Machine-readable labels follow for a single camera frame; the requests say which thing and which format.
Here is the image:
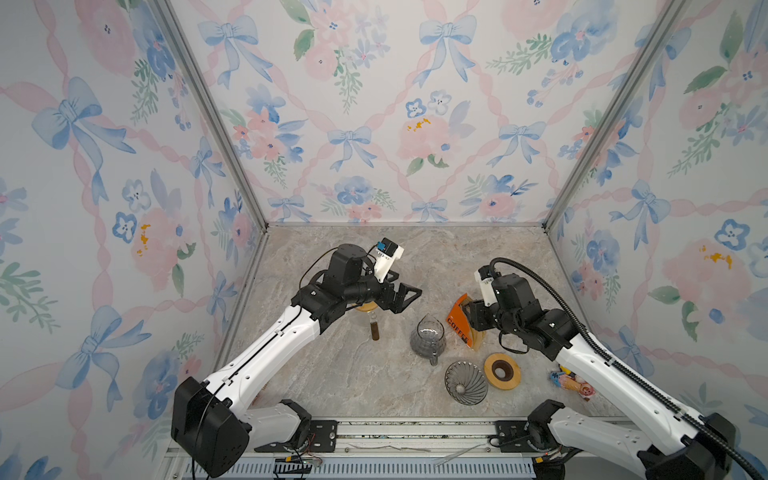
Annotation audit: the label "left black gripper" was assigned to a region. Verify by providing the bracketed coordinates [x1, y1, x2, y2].
[343, 270, 422, 314]

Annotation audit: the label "clear glass server wooden handle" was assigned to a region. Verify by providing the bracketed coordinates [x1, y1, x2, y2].
[368, 310, 380, 341]

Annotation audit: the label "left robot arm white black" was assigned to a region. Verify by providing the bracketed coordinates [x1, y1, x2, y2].
[171, 238, 422, 478]

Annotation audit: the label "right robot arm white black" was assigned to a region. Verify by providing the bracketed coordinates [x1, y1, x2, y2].
[464, 266, 737, 479]

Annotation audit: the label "orange coffee filter pack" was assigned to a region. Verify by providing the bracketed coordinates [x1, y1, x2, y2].
[446, 294, 485, 351]

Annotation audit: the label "grey glass dripper cone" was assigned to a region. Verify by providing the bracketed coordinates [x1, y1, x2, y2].
[444, 361, 488, 406]

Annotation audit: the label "grey glass carafe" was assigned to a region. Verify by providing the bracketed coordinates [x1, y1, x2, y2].
[410, 314, 446, 366]

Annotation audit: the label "small colourful doll toy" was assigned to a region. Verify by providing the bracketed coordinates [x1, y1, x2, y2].
[549, 369, 595, 401]

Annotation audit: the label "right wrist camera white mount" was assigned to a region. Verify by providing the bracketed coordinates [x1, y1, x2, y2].
[475, 265, 497, 307]

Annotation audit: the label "black corrugated cable conduit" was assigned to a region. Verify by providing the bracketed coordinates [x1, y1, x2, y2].
[489, 257, 768, 480]

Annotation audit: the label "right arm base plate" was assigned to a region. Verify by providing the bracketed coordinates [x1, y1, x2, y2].
[489, 420, 537, 453]

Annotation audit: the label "aluminium mounting rail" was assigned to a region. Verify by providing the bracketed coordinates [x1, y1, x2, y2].
[218, 414, 642, 479]

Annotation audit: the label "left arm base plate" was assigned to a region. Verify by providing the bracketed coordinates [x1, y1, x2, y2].
[253, 420, 339, 454]

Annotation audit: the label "small circuit board red wires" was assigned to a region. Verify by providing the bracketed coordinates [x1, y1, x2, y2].
[271, 455, 313, 480]

